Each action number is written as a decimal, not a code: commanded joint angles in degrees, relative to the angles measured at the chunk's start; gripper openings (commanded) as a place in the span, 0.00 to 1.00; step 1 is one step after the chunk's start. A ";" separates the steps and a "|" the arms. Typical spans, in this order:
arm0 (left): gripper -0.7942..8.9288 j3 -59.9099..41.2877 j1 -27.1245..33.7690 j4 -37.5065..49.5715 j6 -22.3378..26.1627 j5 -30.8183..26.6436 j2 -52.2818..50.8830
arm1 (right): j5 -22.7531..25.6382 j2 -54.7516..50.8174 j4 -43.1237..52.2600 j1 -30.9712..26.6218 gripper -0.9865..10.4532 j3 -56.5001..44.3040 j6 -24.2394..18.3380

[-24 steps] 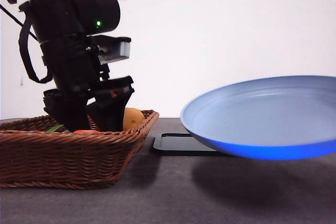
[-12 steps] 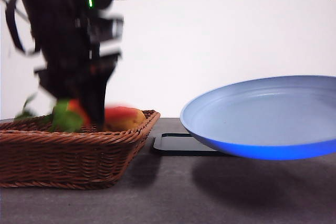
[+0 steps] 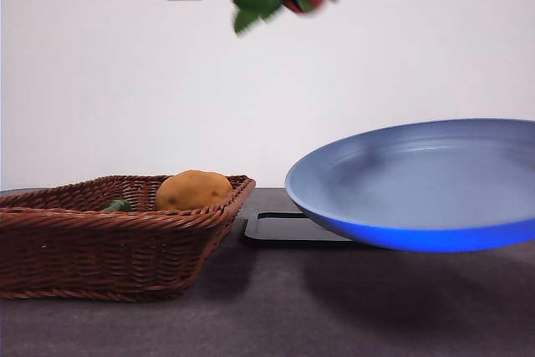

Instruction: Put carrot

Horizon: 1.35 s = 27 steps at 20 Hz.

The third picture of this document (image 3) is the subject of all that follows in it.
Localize blue round plate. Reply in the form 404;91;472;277
284;118;535;253

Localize yellow-brown potato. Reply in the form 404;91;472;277
154;169;233;212

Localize green vegetable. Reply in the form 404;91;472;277
99;199;131;213

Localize black rectangular tray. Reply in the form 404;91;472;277
243;211;357;245

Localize brown wicker basket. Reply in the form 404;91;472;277
0;174;257;303

